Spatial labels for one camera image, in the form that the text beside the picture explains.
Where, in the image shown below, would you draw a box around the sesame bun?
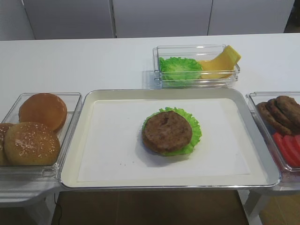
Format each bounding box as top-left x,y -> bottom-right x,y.
4,122 -> 60,166
0,123 -> 13,165

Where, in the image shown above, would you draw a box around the clear lettuce cheese container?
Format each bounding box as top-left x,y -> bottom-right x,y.
153,44 -> 240,89

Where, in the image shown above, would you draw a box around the yellow cheese slice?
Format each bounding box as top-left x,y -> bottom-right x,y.
198,45 -> 241,79

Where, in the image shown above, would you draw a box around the brown burger patty on tray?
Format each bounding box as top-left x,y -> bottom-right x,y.
142,111 -> 192,154

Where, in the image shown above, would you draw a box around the green lettuce in container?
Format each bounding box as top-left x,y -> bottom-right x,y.
159,57 -> 203,80

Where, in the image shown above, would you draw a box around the green lettuce leaf on tray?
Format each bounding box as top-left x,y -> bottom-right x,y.
142,107 -> 202,157

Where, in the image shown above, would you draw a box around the white paper sheet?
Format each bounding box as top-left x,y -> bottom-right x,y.
78,98 -> 252,181

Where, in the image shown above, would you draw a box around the plain bun bottom half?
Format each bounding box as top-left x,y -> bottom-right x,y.
18,93 -> 67,133

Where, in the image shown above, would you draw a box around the clear left bun container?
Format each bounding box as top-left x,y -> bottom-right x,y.
0,92 -> 82,181

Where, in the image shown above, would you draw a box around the clear right patty container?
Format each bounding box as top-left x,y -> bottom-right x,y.
246,91 -> 300,183

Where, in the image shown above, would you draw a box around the sesame bun top front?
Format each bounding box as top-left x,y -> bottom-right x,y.
4,122 -> 60,166

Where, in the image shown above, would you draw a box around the silver metal tray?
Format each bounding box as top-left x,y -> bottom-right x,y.
60,88 -> 281,189

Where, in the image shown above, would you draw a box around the brown patty stack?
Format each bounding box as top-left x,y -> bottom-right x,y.
256,96 -> 300,135

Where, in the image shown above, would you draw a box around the red tomato slices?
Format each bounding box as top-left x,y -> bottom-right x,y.
273,133 -> 300,168

